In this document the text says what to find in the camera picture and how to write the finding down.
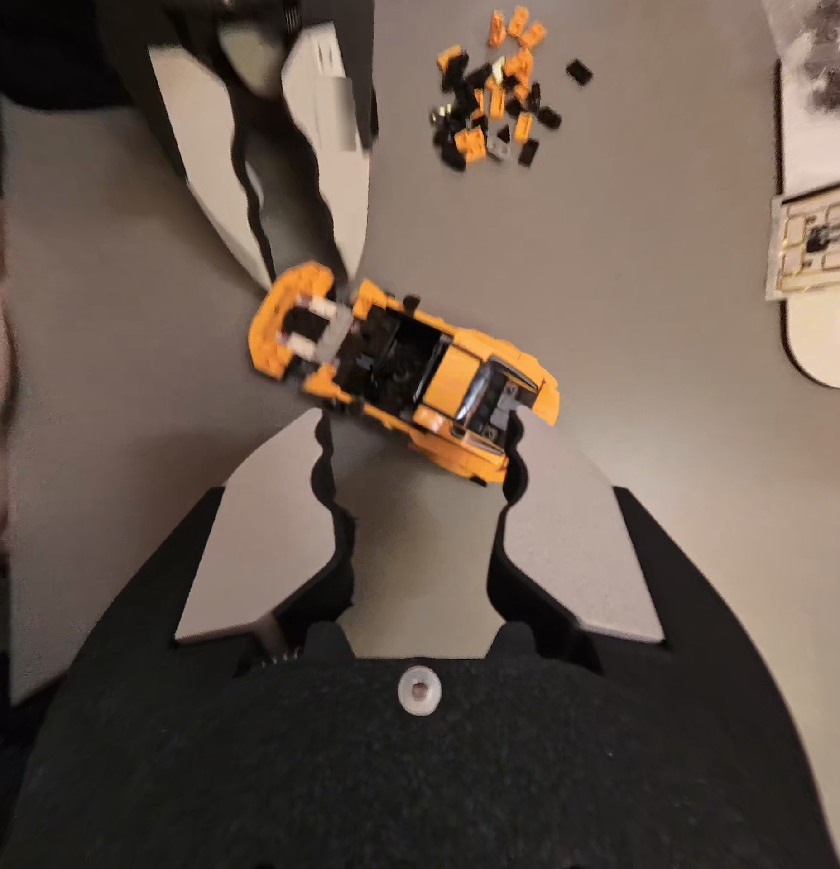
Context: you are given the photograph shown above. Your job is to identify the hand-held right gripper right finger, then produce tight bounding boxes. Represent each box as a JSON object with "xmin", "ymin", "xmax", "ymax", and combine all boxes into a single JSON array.
[{"xmin": 488, "ymin": 415, "xmax": 665, "ymax": 646}]

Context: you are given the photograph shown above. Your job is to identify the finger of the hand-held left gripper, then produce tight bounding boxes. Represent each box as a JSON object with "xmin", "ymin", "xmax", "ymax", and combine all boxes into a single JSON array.
[
  {"xmin": 149, "ymin": 45, "xmax": 278, "ymax": 290},
  {"xmin": 280, "ymin": 21, "xmax": 380, "ymax": 279}
]

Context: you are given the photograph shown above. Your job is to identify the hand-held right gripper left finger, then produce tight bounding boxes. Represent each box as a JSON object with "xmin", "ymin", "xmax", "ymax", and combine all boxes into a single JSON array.
[{"xmin": 176, "ymin": 408, "xmax": 355, "ymax": 642}]

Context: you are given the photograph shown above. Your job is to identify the pile of small lego pieces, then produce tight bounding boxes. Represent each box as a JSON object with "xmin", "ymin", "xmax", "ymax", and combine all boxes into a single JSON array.
[{"xmin": 427, "ymin": 7, "xmax": 593, "ymax": 171}]

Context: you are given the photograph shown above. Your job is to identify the orange lego car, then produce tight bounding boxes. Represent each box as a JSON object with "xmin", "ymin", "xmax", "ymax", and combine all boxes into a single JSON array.
[{"xmin": 248, "ymin": 261, "xmax": 561, "ymax": 486}]

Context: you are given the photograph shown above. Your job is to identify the lego sticker sheet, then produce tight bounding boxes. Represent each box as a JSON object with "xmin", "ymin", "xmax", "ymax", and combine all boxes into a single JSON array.
[{"xmin": 767, "ymin": 184, "xmax": 840, "ymax": 302}]

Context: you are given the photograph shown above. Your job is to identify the translucent plastic bag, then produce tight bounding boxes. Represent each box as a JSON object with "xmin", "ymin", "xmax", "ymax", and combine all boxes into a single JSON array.
[{"xmin": 767, "ymin": 0, "xmax": 840, "ymax": 85}]

